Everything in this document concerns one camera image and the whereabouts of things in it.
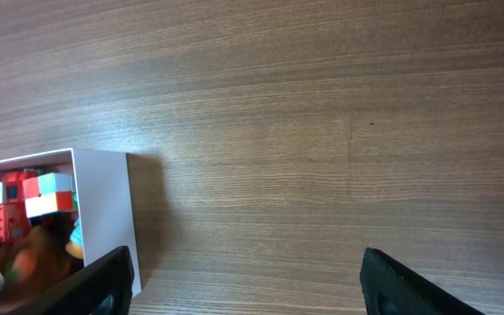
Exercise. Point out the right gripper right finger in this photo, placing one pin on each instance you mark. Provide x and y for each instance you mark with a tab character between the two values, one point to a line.
391	288

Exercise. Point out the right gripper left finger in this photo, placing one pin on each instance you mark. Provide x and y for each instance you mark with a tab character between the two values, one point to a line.
106	282

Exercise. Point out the brown plush toy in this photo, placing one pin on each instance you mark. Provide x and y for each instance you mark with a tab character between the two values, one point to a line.
33	265

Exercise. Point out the white box pink interior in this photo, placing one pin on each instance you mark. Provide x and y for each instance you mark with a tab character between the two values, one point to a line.
103	185

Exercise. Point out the multicoloured puzzle cube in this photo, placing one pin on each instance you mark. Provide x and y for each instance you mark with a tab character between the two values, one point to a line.
49	194

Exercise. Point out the red toy truck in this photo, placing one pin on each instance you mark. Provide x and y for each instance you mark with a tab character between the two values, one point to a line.
14	224

